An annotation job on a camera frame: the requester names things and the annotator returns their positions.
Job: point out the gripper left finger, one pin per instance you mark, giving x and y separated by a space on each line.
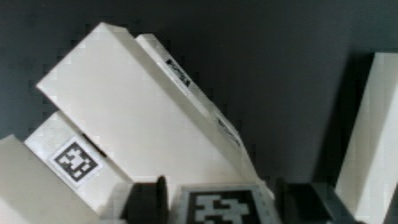
147 207

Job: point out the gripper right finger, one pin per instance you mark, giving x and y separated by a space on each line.
310 204

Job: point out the white chair leg block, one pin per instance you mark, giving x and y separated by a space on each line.
225 204

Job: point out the white chair seat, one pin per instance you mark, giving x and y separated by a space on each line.
125 105

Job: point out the white chair back frame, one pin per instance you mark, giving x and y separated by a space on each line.
63 187

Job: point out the white U-shaped fence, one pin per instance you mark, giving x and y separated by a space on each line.
369 176

